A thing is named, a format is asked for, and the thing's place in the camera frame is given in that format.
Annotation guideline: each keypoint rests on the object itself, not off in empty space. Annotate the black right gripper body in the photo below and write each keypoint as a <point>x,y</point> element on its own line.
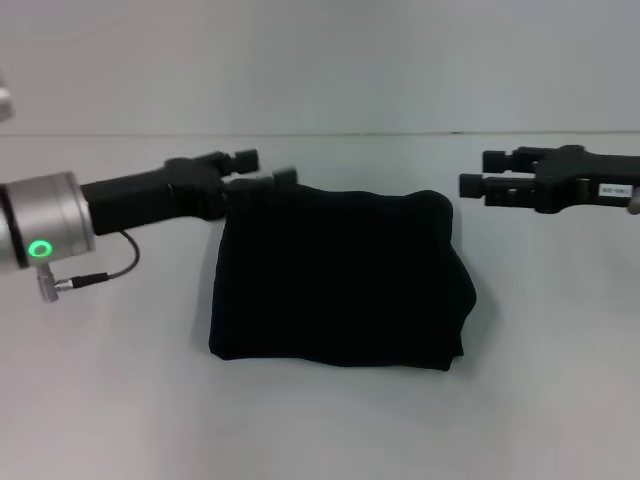
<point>585,182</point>

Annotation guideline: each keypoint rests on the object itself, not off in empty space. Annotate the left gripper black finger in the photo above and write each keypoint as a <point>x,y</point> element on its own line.
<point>277,177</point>
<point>242,160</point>

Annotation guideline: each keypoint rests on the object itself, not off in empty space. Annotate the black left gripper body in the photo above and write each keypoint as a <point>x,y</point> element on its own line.
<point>150,195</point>

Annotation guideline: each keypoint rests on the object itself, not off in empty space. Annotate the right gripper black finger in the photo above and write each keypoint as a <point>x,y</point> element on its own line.
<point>510,160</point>
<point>495,190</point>

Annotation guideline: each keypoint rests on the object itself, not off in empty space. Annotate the black t-shirt with FREE print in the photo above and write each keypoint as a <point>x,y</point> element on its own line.
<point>340,275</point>

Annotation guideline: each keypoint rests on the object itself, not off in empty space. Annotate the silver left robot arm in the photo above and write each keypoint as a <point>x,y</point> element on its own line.
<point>40,225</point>

